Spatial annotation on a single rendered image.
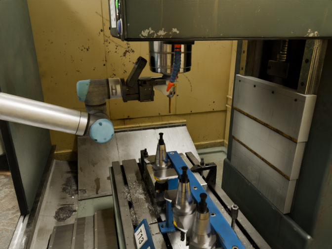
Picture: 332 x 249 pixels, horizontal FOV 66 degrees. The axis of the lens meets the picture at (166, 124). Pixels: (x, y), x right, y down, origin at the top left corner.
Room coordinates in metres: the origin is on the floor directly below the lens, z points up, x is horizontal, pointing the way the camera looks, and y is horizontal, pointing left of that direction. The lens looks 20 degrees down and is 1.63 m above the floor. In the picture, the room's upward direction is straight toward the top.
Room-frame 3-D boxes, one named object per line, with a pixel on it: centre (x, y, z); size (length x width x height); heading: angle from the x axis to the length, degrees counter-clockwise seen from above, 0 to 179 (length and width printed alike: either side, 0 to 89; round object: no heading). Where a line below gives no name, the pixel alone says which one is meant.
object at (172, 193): (0.58, -0.03, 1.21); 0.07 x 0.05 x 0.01; 106
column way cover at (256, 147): (1.10, -0.44, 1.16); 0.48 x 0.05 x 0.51; 16
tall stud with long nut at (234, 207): (0.77, -0.25, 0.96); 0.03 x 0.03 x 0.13
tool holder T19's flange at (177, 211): (0.53, -0.04, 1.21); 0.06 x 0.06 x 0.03
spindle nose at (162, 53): (0.98, -0.02, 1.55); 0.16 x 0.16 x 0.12
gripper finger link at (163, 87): (0.94, 0.00, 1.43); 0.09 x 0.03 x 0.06; 92
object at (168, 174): (0.69, 0.00, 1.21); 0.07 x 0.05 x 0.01; 106
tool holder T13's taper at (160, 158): (0.74, 0.02, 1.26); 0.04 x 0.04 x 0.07
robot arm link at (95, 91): (0.90, 0.26, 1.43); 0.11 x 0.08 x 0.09; 105
